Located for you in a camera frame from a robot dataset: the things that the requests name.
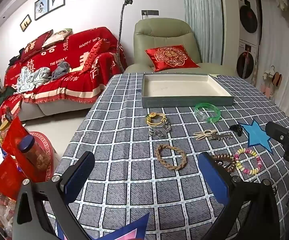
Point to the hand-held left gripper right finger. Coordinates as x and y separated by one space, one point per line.
214 177

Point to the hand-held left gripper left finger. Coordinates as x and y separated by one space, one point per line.
79 170

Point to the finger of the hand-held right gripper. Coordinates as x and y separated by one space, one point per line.
278 131

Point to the black hair clip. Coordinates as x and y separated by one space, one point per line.
235 128

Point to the beige hair clip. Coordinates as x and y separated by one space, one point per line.
204 133

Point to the green translucent bangle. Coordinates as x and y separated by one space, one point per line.
209 118

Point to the grey shallow tray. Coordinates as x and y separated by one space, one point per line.
179 87

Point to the blue paper star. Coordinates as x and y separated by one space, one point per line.
258 136

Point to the red round box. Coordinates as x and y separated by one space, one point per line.
45 150

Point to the brown toothed barrette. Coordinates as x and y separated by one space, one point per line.
222 136

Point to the jar with blue lid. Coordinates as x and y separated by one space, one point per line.
33 152

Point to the pink slippers on rack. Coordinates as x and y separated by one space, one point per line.
275 78

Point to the grey checked tablecloth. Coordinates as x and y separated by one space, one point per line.
124 140

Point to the grey sofa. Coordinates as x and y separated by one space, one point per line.
59 107

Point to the red packet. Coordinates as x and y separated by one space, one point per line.
15 135
5 177

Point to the pink paper star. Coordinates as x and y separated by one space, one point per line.
124 230

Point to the white washing machine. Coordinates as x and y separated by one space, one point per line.
245 62

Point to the white sheer curtain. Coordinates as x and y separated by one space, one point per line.
282 50

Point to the pale yellow paper star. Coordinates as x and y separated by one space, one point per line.
213 75

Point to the grey garment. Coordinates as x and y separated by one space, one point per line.
60 70

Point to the light blue white clothes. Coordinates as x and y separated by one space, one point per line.
32 78

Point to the sofa with red cover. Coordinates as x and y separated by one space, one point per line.
79 55

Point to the white dryer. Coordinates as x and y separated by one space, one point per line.
248 18

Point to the red fringed cushion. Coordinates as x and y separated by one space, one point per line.
95 53

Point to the red embroidered cushion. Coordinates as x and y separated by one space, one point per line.
172 57

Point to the large red cushion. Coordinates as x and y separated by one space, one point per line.
35 46

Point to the white patterned cushion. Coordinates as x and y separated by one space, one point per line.
57 37

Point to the pale blue curtain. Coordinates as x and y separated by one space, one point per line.
202 17

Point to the gooseneck phone stand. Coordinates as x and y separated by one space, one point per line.
120 30

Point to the green recliner armchair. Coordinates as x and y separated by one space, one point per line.
164 33

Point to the small black picture frame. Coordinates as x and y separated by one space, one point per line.
25 23

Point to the black portrait picture frame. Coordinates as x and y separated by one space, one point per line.
41 7

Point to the wall socket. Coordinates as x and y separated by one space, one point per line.
150 12

